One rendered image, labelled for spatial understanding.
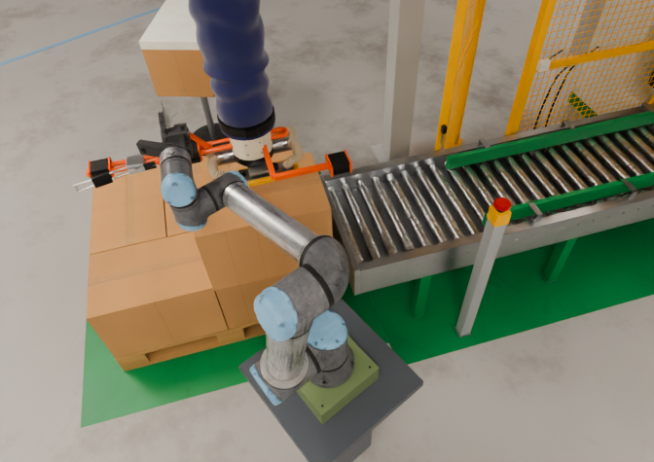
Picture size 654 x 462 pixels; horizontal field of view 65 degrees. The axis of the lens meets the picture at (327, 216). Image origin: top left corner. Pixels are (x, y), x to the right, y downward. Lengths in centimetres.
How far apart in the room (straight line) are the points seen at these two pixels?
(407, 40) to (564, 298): 180
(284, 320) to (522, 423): 195
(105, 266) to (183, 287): 45
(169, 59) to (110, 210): 106
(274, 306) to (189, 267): 159
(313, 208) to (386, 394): 83
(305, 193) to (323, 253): 117
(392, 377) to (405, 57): 206
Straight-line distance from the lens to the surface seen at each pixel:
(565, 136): 336
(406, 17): 324
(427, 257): 255
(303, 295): 110
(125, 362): 301
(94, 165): 220
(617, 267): 358
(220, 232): 222
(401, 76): 343
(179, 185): 146
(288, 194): 231
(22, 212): 422
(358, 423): 194
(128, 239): 289
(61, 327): 341
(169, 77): 359
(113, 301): 266
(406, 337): 295
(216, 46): 180
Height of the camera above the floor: 257
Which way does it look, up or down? 48 degrees down
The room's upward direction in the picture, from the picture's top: 3 degrees counter-clockwise
